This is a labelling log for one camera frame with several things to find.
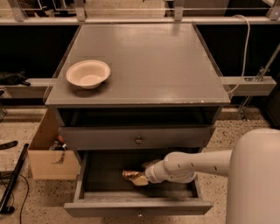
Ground black cable on floor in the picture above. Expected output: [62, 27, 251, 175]
[0, 171, 31, 224]

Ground open grey lower drawer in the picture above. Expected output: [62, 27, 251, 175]
[64, 149, 213, 217]

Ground white paper bowl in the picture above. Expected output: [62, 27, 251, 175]
[66, 60, 110, 89]

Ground metal railing frame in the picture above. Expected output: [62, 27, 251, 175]
[0, 0, 280, 25]

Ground black stand pole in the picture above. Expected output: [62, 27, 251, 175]
[0, 143, 29, 214]

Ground crushed orange metallic can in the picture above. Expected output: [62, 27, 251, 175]
[122, 171, 141, 180]

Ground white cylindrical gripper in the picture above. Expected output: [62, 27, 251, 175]
[130, 159, 168, 186]

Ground brown cardboard box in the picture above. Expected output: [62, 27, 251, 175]
[28, 109, 80, 179]

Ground grey wooden drawer cabinet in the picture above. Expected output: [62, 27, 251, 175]
[43, 23, 231, 165]

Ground closed grey upper drawer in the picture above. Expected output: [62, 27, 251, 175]
[59, 125, 215, 151]

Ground round metal drawer knob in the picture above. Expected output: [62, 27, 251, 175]
[135, 136, 143, 144]

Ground black flat tool on floor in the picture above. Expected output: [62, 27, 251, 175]
[0, 141, 18, 151]

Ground items inside cardboard box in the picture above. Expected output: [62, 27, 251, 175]
[49, 135, 68, 151]

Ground black bag on ledge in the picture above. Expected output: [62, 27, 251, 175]
[0, 71, 31, 86]

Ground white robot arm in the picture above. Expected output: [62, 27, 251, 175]
[132, 129, 280, 224]

